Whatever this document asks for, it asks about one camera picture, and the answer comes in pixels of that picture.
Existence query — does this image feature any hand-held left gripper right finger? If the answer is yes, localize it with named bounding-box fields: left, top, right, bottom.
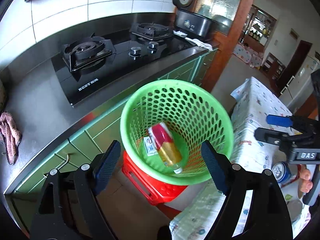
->
left=201, top=141, right=293, bottom=240

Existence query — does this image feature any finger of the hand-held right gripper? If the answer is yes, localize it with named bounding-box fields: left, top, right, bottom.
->
left=266, top=114, right=320, bottom=133
left=254, top=127, right=314, bottom=153

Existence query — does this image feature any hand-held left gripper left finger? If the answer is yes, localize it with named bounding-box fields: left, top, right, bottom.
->
left=30, top=140, right=122, bottom=240

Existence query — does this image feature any green perforated plastic basket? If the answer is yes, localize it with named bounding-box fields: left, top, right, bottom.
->
left=120, top=79, right=235, bottom=186

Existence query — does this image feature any person's right hand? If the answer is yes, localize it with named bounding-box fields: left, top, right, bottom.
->
left=297, top=166, right=314, bottom=193

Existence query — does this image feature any white printed tablecloth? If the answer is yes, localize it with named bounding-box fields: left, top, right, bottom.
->
left=169, top=77, right=320, bottom=240

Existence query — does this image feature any blue drink can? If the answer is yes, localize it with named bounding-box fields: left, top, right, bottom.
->
left=272, top=161, right=292, bottom=184

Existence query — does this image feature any brass cabinet hook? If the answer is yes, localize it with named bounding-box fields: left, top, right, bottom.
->
left=44, top=153, right=72, bottom=177

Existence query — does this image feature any small white green carton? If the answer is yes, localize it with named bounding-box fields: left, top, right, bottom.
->
left=144, top=136, right=158, bottom=156

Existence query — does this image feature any red plastic stool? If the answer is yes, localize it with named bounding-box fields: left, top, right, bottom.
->
left=122, top=151, right=188, bottom=207

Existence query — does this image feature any white refrigerator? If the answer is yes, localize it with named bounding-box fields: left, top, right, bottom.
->
left=279, top=55, right=320, bottom=110

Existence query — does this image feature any dark shelf rack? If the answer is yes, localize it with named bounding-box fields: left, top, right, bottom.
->
left=261, top=52, right=285, bottom=80

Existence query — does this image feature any plastic bottle with red-yellow label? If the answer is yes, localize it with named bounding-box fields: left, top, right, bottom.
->
left=147, top=122, right=183, bottom=174

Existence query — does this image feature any dark wooden door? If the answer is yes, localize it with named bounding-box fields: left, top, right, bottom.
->
left=276, top=41, right=313, bottom=98

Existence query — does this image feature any colourful play fence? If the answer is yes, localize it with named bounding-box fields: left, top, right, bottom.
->
left=232, top=42, right=264, bottom=68

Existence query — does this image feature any black glass gas stove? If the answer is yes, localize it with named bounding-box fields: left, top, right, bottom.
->
left=51, top=22, right=197, bottom=106

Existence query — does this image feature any pink rag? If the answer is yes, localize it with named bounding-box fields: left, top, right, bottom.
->
left=0, top=112, right=22, bottom=165

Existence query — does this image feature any wooden glass-door cabinet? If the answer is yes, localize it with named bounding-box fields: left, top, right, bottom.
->
left=194, top=0, right=260, bottom=93

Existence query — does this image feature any white rag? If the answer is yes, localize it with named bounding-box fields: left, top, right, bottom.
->
left=173, top=29, right=213, bottom=51

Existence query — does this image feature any black rice cooker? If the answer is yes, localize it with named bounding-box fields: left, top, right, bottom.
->
left=172, top=0, right=220, bottom=42

